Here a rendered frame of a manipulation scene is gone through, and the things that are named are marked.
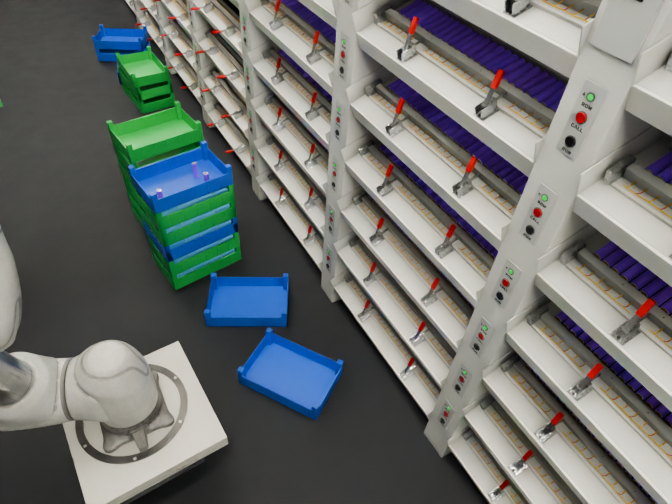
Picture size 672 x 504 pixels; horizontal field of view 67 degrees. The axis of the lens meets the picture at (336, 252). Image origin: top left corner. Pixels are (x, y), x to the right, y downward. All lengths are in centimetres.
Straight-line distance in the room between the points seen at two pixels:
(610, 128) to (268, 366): 135
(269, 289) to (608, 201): 142
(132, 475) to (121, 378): 28
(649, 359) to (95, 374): 112
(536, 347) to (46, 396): 109
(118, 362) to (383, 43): 98
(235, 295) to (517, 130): 134
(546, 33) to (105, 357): 113
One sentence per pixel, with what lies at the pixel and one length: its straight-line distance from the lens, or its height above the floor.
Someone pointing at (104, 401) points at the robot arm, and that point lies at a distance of 135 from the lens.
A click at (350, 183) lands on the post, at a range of 161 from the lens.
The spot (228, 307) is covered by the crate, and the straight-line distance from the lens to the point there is 200.
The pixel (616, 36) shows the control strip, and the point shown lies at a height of 130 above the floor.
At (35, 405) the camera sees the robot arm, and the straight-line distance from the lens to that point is 135.
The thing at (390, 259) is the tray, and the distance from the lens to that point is 151.
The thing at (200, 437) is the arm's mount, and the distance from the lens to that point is 147.
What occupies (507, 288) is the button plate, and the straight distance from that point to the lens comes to 111.
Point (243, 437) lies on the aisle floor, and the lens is 173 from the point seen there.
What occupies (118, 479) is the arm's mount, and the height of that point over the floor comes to 24.
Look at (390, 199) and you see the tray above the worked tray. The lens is 141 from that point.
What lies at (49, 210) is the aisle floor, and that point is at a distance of 262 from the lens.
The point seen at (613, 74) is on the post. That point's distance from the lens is 85.
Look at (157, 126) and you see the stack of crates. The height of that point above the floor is 40.
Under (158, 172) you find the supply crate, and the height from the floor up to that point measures 41.
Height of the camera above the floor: 156
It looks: 45 degrees down
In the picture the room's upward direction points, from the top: 5 degrees clockwise
